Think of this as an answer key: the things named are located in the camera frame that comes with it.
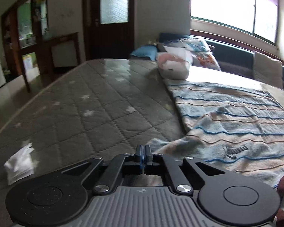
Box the striped blue beige sweater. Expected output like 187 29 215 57
149 80 284 187

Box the grey quilted star table cover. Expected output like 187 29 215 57
0 58 284 227

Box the white pink tissue box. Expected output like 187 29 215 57
156 46 193 80

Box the blue cushion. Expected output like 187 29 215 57
130 45 157 61

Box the butterfly print pillow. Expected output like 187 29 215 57
162 35 221 71

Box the crumpled white tissue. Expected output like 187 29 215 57
4 143 35 186

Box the dark teal corner sofa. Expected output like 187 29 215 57
155 33 284 89

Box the dark wooden console table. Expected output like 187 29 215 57
17 32 81 92

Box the dark wooden door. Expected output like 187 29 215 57
82 0 134 60

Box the grey square cushion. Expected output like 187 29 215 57
253 51 283 89

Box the dark wooden display cabinet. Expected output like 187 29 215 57
1 0 48 78

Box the window with green frame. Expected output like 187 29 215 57
190 0 279 44

